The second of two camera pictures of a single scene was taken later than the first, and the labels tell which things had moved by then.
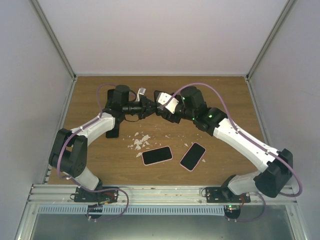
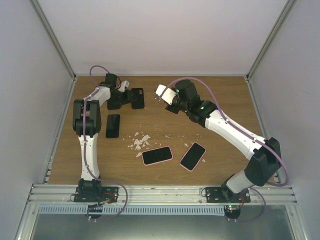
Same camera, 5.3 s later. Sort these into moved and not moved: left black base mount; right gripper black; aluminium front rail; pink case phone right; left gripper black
Moved: right gripper black; left gripper black
Not moved: aluminium front rail; left black base mount; pink case phone right
